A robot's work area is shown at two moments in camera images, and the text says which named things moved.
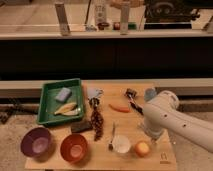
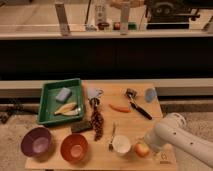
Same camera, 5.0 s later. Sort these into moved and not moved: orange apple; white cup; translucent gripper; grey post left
Moved: translucent gripper
Not moved: white cup; orange apple; grey post left
